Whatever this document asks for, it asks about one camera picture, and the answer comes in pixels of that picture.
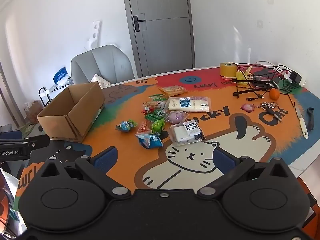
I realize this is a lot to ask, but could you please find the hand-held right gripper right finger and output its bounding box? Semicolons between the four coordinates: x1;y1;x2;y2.
197;147;293;200

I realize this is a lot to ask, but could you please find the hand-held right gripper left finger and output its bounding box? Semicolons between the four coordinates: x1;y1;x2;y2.
39;146;132;201

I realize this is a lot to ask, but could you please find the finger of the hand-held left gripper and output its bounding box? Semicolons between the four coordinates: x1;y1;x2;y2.
24;134;51;151
0;130;23;140

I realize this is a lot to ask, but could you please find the cardboard box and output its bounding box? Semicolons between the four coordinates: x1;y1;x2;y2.
37;82;106;143

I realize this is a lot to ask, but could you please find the blue snack packet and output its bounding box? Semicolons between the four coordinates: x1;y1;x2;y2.
115;119;138;132
135;133;164;150

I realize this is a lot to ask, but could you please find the red snack packet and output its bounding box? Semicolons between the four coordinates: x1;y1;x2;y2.
136;120;152;134

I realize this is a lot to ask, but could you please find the white cake pack black label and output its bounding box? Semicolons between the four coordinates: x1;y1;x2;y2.
167;122;207;146

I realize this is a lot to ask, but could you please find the light green snack packet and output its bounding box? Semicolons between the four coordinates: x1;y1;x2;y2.
150;117;166;136

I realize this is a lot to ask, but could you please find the long white bread pack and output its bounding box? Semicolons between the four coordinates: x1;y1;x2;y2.
167;96;212;113

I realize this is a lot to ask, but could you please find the purple round bun pack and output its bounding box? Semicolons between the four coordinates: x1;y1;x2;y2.
165;110;189;125

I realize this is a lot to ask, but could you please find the dark green snack packet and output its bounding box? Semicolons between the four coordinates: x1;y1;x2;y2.
144;110;167;123

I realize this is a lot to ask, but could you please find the clear packet brown snack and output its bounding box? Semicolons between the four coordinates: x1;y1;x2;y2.
142;101;160;113

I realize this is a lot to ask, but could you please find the long orange biscuit pack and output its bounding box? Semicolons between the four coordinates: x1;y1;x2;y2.
159;85;188;96

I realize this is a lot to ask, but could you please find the colourful cat table mat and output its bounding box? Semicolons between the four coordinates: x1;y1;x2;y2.
14;66;317;205

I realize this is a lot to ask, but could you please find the brown carton with items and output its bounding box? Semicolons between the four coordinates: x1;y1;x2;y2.
24;100;43;123

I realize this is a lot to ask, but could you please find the black shoe rack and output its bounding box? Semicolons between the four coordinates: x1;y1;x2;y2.
38;84;69;108

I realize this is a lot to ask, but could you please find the bunch of keys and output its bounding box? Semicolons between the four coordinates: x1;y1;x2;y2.
259;102;283;123

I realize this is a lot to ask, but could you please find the blue white plastic bag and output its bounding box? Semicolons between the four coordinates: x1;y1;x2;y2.
53;66;72;85

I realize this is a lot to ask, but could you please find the white dotted pillow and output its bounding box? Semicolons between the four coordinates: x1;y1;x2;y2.
90;73;112;88

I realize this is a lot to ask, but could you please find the yellow clip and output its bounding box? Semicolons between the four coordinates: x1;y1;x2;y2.
235;66;253;84

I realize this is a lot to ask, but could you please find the yellow tape roll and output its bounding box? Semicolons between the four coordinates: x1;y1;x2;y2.
220;63;242;78

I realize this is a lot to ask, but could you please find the grey chair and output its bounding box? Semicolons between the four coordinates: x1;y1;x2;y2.
71;45;135;85

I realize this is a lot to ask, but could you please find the black charger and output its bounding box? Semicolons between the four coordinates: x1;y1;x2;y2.
287;70;302;83

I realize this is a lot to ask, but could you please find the white power strip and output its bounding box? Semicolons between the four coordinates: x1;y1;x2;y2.
276;63;307;85

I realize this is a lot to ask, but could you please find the white foam board with holes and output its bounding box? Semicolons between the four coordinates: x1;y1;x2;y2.
85;20;102;51

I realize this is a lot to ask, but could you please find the grey door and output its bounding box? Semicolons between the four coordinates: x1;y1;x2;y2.
122;0;195;78

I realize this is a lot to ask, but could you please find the black usb cable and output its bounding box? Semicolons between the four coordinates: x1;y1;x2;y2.
235;62;298;108

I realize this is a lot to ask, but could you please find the black wire stand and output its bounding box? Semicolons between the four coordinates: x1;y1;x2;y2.
232;79;279;97

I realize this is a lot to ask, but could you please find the white handled knife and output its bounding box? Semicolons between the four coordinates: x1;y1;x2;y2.
295;104;309;139

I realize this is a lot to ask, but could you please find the black door handle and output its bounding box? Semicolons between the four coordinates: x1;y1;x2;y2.
133;15;146;32

